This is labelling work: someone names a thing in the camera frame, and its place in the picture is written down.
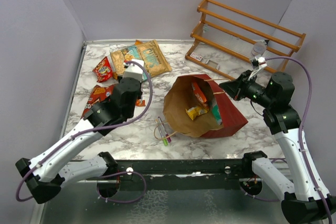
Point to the red cheez-it snack bag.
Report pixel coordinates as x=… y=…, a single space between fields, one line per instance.
x=103 y=70

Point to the red white small box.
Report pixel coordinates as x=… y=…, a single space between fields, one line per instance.
x=196 y=57

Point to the clear plastic cup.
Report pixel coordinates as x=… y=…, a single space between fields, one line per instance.
x=259 y=48

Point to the open small cardboard box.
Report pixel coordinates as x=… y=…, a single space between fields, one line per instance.
x=212 y=64

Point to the red brown paper bag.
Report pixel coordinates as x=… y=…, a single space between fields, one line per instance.
x=181 y=97

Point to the green cap marker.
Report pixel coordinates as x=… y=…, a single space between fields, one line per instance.
x=165 y=142

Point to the orange white snack box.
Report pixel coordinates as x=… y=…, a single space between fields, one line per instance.
x=199 y=95

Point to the yellow kettle chips bag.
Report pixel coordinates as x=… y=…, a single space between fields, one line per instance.
x=137 y=42

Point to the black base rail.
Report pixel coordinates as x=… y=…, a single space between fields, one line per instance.
x=184 y=174

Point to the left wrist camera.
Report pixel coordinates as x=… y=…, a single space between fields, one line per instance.
x=133 y=71

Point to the colourful orange candy bag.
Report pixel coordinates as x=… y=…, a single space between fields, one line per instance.
x=140 y=103

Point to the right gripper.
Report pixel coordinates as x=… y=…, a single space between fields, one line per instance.
x=237 y=88

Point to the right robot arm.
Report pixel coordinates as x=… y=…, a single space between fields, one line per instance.
x=304 y=198

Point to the wooden shelf rack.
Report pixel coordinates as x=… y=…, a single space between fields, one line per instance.
x=226 y=35

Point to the red doritos chip bag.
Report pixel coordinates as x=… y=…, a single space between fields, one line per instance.
x=98 y=94

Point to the teal white snack bag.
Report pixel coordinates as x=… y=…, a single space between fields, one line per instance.
x=215 y=111

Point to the yellow m&m's packet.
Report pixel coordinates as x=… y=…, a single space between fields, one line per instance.
x=195 y=111

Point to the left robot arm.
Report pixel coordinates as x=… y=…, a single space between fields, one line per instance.
x=48 y=173

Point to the gold foil snack bag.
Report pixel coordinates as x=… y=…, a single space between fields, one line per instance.
x=154 y=60

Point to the purple cap marker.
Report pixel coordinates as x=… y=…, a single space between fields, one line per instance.
x=168 y=139

